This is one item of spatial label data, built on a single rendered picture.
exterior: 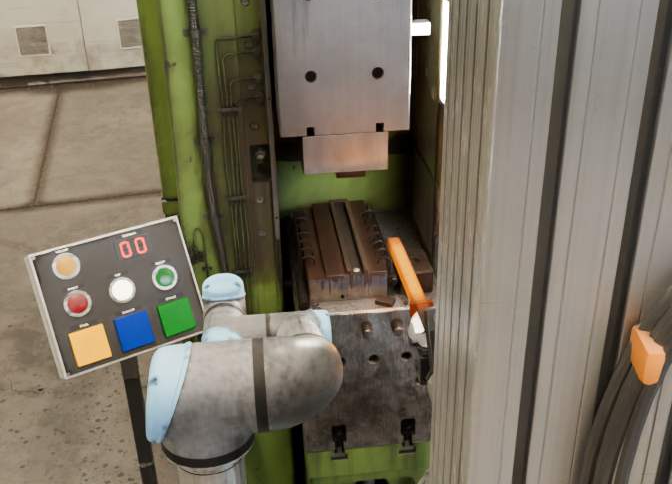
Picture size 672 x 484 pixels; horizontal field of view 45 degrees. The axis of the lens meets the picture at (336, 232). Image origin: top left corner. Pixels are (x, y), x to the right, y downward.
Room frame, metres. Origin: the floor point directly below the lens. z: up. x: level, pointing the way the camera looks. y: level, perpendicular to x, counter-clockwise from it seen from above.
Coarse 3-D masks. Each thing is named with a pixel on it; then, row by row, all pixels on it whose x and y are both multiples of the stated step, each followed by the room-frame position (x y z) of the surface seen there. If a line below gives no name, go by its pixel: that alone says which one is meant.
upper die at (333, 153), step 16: (304, 144) 1.76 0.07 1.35; (320, 144) 1.76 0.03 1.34; (336, 144) 1.76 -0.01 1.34; (352, 144) 1.77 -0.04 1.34; (368, 144) 1.77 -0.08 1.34; (384, 144) 1.78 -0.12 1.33; (304, 160) 1.76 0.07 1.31; (320, 160) 1.76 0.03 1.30; (336, 160) 1.76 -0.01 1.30; (352, 160) 1.77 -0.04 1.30; (368, 160) 1.77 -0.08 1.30; (384, 160) 1.78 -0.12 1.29
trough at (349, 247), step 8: (336, 208) 2.15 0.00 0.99; (344, 208) 2.15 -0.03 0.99; (344, 216) 2.10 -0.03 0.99; (344, 224) 2.05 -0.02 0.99; (344, 232) 2.00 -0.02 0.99; (352, 232) 1.99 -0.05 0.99; (344, 240) 1.95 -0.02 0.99; (352, 240) 1.95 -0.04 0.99; (352, 248) 1.91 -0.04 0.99; (352, 256) 1.86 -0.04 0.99; (360, 256) 1.84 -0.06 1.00; (352, 264) 1.82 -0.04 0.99; (360, 264) 1.82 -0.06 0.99; (352, 272) 1.78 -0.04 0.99; (360, 272) 1.78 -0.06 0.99
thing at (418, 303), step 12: (396, 240) 1.69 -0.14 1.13; (396, 252) 1.62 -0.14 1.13; (396, 264) 1.58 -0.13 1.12; (408, 264) 1.56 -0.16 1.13; (408, 276) 1.51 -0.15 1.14; (408, 288) 1.45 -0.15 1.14; (420, 288) 1.45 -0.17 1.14; (420, 300) 1.39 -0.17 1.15; (432, 300) 1.39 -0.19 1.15; (420, 312) 1.35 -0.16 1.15
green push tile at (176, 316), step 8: (168, 304) 1.57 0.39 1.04; (176, 304) 1.58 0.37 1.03; (184, 304) 1.58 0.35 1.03; (160, 312) 1.55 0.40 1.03; (168, 312) 1.56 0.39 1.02; (176, 312) 1.57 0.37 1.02; (184, 312) 1.57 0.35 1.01; (192, 312) 1.58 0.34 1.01; (160, 320) 1.55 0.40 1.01; (168, 320) 1.55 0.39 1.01; (176, 320) 1.56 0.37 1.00; (184, 320) 1.56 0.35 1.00; (192, 320) 1.57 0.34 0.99; (168, 328) 1.54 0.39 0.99; (176, 328) 1.55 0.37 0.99; (184, 328) 1.55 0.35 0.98; (192, 328) 1.56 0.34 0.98; (168, 336) 1.53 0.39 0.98
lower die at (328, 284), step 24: (312, 216) 2.12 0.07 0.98; (336, 216) 2.07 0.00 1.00; (360, 216) 2.08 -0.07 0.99; (312, 240) 1.97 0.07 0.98; (336, 240) 1.95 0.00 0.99; (360, 240) 1.94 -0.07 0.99; (312, 264) 1.84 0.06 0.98; (336, 264) 1.82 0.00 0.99; (384, 264) 1.81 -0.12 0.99; (312, 288) 1.76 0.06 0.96; (336, 288) 1.76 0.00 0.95; (360, 288) 1.77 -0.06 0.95; (384, 288) 1.78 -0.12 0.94
